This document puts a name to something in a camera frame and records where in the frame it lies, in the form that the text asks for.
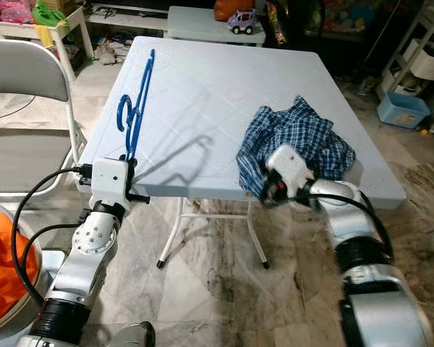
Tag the white toy shelf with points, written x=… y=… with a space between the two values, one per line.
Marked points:
x=65 y=32

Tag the white storage shelf unit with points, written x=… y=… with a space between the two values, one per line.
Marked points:
x=427 y=65

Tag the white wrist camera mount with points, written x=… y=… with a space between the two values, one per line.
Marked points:
x=289 y=170
x=110 y=181

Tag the scattered floor toys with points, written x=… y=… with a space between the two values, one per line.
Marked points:
x=108 y=52

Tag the blue plaid shirt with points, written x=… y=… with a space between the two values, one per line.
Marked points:
x=304 y=134

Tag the green bag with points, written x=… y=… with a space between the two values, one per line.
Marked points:
x=47 y=13

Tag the light grey side table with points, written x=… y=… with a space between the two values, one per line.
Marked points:
x=202 y=25

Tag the blue plastic hanger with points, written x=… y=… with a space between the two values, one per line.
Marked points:
x=147 y=72

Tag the orange shirt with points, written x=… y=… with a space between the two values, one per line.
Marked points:
x=7 y=267

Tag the dark toy cabinet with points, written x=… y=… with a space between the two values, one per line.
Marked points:
x=347 y=18

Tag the pink backpack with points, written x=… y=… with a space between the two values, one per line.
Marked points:
x=14 y=11

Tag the light blue plastic bin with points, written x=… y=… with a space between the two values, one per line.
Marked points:
x=401 y=112

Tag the yellow cloth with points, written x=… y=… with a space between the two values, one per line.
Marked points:
x=45 y=35

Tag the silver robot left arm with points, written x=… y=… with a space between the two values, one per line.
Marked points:
x=98 y=242

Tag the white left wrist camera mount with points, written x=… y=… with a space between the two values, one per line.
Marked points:
x=110 y=181

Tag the orange bag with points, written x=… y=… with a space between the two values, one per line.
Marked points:
x=231 y=7

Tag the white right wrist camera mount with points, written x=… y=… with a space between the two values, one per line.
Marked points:
x=289 y=170

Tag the grey folding chair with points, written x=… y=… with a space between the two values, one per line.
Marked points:
x=22 y=69

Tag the toy car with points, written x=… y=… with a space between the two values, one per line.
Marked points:
x=242 y=22

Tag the white folding table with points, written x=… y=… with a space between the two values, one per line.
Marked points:
x=210 y=108

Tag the white low shelf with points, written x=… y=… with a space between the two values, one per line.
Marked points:
x=126 y=14

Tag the grey round basin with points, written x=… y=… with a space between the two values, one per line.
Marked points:
x=37 y=289

